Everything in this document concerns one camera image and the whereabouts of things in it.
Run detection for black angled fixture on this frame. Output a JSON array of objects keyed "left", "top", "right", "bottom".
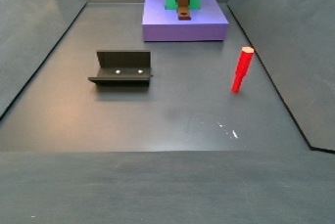
[{"left": 87, "top": 50, "right": 152, "bottom": 84}]

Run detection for purple base block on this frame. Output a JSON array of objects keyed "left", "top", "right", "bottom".
[{"left": 142, "top": 0, "right": 229, "bottom": 42}]

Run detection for red peg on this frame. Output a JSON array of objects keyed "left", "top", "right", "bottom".
[{"left": 232, "top": 46, "right": 254, "bottom": 93}]

